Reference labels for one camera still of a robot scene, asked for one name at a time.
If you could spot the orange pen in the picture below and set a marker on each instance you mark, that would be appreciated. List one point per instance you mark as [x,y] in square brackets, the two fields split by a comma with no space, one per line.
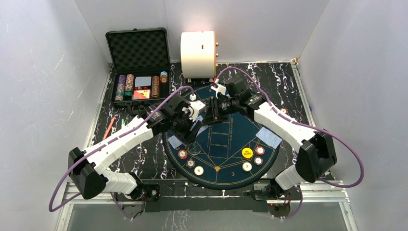
[108,130]

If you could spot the yellow chips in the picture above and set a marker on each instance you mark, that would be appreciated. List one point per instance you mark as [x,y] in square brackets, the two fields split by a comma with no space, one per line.
[198,170]
[247,166]

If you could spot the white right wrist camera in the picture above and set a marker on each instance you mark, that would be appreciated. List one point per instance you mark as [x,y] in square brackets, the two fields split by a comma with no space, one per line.
[219,89]

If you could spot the white cylindrical device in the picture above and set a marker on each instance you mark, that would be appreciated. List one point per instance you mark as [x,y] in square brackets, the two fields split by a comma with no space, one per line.
[198,54]

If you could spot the pink green chip row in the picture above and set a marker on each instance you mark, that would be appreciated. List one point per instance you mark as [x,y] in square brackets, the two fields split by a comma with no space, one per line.
[129,85]

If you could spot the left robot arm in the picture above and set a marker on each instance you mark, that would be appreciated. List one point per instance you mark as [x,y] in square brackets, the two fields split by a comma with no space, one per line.
[89,169]

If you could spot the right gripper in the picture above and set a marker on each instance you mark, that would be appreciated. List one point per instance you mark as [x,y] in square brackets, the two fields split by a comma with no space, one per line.
[217,116]

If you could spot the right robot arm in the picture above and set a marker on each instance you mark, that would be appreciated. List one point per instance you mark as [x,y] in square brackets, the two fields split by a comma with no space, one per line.
[315,149]

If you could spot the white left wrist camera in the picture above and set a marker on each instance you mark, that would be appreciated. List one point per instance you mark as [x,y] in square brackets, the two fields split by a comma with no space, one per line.
[195,108]

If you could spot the red poker chip stack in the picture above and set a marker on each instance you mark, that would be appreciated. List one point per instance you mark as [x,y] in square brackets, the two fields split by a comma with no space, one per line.
[284,110]

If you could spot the black chip carrying case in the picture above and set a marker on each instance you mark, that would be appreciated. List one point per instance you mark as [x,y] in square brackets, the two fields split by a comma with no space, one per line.
[140,52]

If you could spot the orange blue chip stack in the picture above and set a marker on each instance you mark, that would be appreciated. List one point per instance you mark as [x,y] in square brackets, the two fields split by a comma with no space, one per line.
[164,77]

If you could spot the round blue poker mat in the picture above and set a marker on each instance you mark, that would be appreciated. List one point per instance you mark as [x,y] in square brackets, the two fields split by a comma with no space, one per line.
[221,155]

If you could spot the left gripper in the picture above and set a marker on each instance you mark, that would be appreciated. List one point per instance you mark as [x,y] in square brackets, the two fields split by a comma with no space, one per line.
[184,131]

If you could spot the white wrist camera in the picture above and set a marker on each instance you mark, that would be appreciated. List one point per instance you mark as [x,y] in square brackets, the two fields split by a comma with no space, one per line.
[219,89]
[195,108]

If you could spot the yellow big blind button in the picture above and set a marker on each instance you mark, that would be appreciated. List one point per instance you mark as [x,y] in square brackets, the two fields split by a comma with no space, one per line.
[247,152]

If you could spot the blue playing card deck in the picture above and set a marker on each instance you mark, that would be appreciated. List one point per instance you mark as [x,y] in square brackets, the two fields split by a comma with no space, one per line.
[198,127]

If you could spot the purple chip row in case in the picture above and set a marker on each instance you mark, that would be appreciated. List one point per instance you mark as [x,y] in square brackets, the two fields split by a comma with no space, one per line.
[120,89]

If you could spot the brown chips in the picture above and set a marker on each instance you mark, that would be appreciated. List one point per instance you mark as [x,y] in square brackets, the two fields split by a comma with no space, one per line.
[190,164]
[258,161]

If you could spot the clear dealer button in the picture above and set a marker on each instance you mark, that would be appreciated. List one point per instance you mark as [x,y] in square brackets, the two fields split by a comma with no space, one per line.
[194,149]

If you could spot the red card box in case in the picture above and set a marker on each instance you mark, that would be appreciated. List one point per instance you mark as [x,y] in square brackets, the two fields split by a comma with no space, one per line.
[141,94]

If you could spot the card deck in case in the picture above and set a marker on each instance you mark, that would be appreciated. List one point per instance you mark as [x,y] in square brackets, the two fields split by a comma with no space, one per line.
[142,81]

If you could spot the brown chip row in case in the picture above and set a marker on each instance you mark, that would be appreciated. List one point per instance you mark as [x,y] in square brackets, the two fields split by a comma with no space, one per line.
[155,87]

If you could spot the dealt card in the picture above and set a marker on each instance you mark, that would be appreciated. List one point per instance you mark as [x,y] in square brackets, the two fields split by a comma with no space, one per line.
[276,144]
[174,142]

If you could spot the aluminium frame rail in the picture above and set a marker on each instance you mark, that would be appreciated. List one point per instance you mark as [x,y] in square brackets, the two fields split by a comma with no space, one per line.
[320,192]

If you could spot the red chips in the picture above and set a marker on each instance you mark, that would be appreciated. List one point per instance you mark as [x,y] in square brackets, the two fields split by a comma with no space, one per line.
[259,150]
[182,154]

